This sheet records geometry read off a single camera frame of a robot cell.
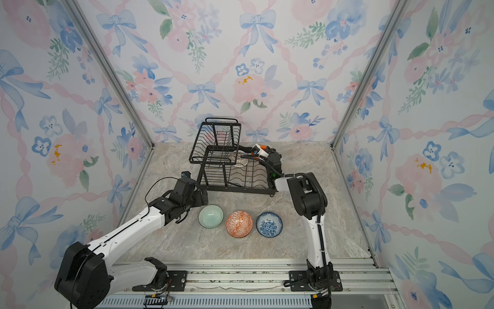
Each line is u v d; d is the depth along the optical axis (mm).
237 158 835
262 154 921
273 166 805
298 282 718
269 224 879
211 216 890
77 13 694
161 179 684
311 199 587
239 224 860
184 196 640
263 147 990
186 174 752
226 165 814
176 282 733
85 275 397
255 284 743
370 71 858
